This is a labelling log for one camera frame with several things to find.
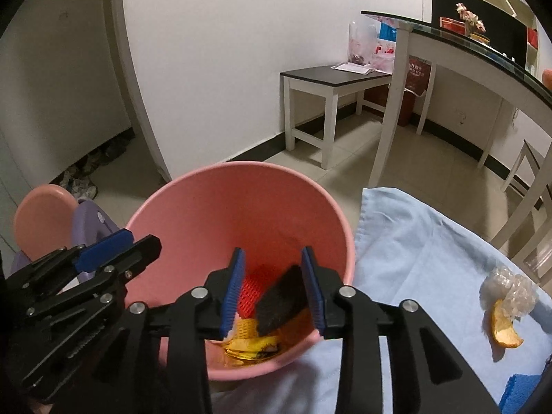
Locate white papers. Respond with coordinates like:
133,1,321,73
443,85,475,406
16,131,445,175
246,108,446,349
331,62,374,76

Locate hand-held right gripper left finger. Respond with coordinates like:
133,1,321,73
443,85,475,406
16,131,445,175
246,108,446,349
116,248,246,414

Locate white table with glass top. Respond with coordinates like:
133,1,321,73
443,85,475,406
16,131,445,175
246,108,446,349
361,10,552,188

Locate pink plastic bucket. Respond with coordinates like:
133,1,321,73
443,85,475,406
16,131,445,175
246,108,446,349
124,161,356,382

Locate clear crumpled plastic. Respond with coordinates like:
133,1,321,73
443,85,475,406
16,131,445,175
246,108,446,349
481,266,540,322

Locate peach round plastic lid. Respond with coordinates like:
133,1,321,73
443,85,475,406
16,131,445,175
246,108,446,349
13,184,78,259

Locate clear plastic bag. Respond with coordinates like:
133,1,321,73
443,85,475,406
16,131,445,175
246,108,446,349
348,15,397,74

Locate orange peel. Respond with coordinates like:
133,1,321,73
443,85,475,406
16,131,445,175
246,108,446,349
492,298,524,349

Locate yellow foam net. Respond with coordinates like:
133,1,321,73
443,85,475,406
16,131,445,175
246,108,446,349
235,317,259,339

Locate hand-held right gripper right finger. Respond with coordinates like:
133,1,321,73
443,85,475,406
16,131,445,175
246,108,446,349
301,246,503,414

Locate light blue cloth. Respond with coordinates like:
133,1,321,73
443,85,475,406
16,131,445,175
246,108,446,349
211,187,552,414

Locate dark top white bench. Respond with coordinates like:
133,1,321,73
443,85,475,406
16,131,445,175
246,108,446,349
280,66,394,169

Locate purple plastic stool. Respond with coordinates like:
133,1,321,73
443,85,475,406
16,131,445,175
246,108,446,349
11,200,119,279

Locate blue foam net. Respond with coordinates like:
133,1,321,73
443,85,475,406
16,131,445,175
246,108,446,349
498,373,552,414

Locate red paper bag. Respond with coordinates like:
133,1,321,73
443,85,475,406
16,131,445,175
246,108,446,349
399,57,432,128

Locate banana peel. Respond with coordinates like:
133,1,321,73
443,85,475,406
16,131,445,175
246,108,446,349
224,334,283,359

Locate black foam net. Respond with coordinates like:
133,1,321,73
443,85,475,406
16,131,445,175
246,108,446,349
254,264,309,337

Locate orange red box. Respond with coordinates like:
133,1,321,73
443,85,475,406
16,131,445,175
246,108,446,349
440,16,466,35

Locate red foam net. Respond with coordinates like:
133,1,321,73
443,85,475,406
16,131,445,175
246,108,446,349
239,278,270,322

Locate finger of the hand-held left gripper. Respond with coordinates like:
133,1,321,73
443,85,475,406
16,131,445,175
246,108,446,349
21,235,162,324
8,229,132,296

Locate flower bouquet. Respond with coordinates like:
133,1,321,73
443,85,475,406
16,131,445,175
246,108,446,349
456,3,486,33

